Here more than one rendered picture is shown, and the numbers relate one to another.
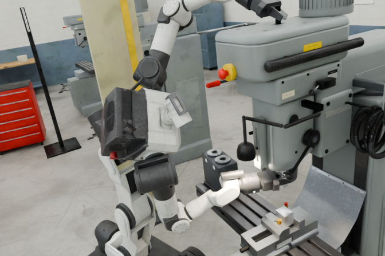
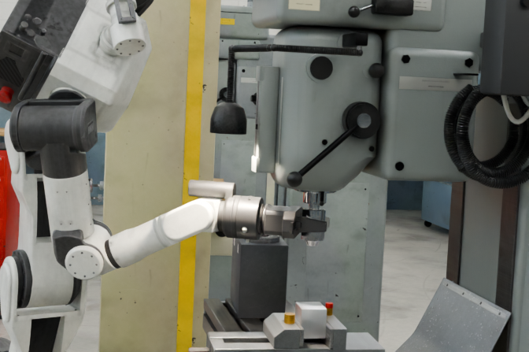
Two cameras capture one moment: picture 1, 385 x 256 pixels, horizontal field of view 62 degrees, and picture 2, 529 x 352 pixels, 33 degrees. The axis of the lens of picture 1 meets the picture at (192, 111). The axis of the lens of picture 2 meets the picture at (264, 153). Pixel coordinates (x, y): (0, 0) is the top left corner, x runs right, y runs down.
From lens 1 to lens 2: 1.05 m
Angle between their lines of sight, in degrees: 21
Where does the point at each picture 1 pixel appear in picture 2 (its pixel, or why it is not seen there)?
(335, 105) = (427, 70)
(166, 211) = (59, 209)
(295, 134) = (326, 101)
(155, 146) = (68, 76)
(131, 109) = (49, 6)
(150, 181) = (34, 121)
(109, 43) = (149, 23)
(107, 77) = not seen: hidden behind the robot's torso
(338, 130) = (436, 132)
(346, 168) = (490, 264)
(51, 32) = not seen: hidden behind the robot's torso
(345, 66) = not seen: outside the picture
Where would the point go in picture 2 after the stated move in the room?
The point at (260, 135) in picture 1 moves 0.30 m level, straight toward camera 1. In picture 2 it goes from (264, 97) to (182, 95)
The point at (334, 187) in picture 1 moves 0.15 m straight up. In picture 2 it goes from (464, 316) to (468, 246)
